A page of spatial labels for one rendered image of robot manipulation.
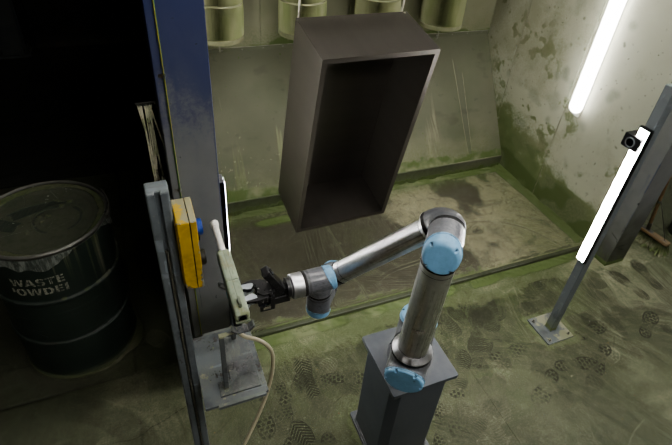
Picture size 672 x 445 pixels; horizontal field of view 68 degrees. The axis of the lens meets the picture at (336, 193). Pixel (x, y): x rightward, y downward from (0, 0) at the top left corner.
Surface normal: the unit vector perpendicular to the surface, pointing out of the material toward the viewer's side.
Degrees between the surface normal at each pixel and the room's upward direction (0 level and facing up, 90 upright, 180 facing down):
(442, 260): 83
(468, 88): 57
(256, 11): 90
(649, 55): 90
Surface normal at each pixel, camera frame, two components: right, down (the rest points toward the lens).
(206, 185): 0.37, 0.57
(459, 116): 0.35, 0.04
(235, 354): 0.07, -0.80
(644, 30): -0.93, 0.17
